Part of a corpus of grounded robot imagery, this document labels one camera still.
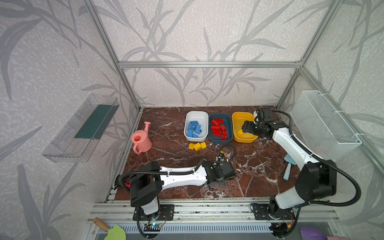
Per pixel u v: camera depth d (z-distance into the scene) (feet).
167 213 2.40
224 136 3.37
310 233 2.21
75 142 2.08
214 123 3.55
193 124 3.53
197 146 3.14
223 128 3.45
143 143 2.90
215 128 3.45
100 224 2.27
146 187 1.39
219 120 3.60
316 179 1.40
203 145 3.17
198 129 3.34
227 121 3.58
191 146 3.21
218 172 1.99
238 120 3.52
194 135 3.33
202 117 3.66
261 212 2.40
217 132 3.36
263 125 2.08
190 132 3.33
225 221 2.37
